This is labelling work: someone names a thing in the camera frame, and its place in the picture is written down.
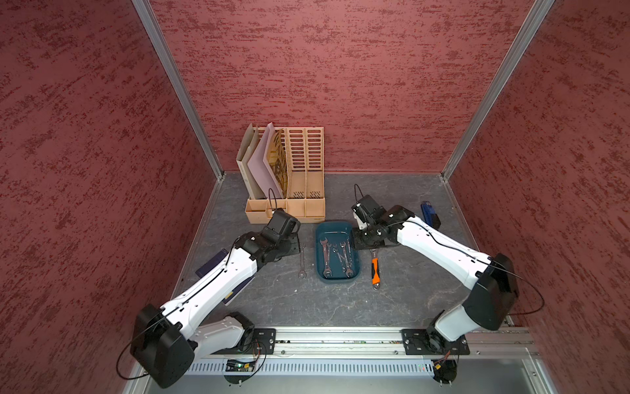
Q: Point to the wooden desk file organizer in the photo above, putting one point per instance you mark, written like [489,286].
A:
[305,196]

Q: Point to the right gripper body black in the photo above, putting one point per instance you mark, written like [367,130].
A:
[367,237]

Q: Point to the beige file folder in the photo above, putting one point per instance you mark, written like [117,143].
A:
[249,144]

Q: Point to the orange handled adjustable wrench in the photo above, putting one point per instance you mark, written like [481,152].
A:
[376,276]

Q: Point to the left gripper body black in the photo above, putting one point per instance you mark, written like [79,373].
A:
[288,246]

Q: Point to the aluminium front rail frame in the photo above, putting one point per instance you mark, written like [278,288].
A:
[373,360]

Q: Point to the teal plastic storage tray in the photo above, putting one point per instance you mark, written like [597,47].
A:
[336,232]

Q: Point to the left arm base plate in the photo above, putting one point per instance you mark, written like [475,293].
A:
[262,339]

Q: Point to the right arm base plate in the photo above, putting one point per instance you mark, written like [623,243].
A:
[422,342]

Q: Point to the pink file folder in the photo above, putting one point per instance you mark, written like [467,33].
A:
[269,163]

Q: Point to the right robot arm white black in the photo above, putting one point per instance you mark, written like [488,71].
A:
[492,283]

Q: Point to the dark blue notebook yellow label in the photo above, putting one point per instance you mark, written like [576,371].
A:
[212,264]

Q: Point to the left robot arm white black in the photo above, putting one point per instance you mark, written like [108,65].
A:
[167,340]

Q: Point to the silver end wrench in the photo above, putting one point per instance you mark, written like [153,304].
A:
[302,272]

